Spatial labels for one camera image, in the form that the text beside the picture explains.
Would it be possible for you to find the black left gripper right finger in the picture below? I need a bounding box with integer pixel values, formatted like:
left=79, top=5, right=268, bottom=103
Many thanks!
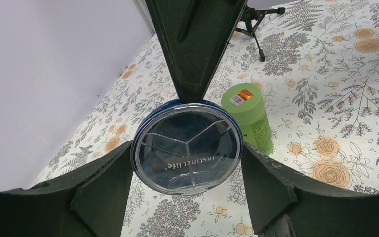
left=241, top=143, right=379, bottom=237

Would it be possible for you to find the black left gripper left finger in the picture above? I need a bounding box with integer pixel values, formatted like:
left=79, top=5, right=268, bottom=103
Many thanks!
left=0, top=142, right=133, bottom=237

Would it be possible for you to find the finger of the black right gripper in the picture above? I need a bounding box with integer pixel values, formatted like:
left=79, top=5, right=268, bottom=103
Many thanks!
left=146, top=0, right=247, bottom=103

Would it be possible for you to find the green pill bottle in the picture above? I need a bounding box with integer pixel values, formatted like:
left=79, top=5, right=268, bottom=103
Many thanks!
left=221, top=83, right=273, bottom=155

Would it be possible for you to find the black microphone tripod stand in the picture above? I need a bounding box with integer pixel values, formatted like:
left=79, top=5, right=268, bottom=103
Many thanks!
left=235, top=5, right=286, bottom=62

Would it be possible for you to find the floral patterned table mat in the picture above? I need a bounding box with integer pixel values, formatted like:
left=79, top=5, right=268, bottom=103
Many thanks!
left=32, top=0, right=379, bottom=237

